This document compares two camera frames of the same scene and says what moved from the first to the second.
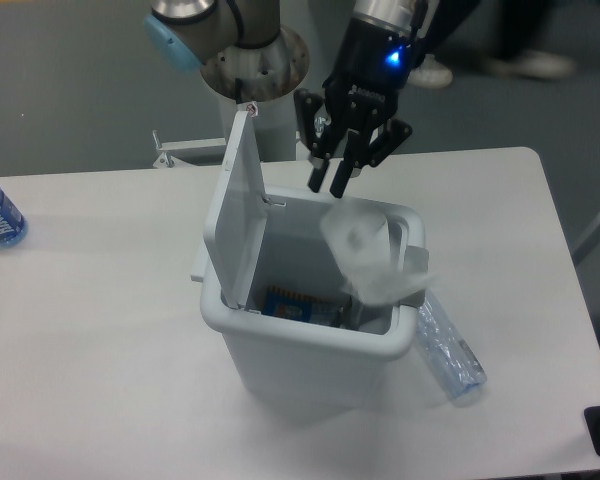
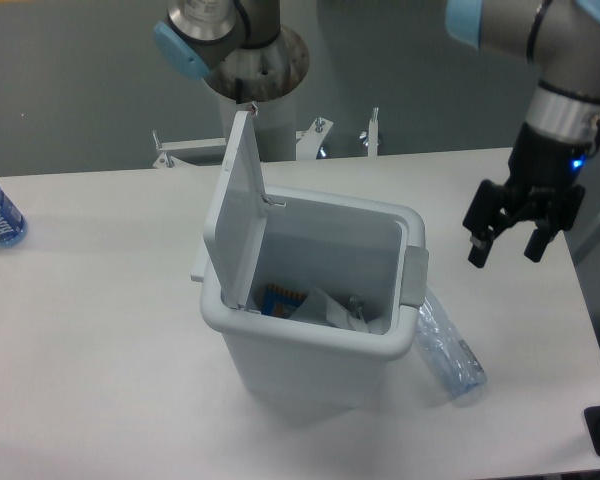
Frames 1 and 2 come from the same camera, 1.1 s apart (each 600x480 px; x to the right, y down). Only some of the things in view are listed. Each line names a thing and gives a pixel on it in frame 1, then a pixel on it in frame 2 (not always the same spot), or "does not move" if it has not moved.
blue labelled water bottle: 1,220 does not move
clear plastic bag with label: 364,248 -> 319,308
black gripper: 367,74 -> 543,174
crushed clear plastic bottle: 451,357 does not move
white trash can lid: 235,236 does not move
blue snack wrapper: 287,304 does not move
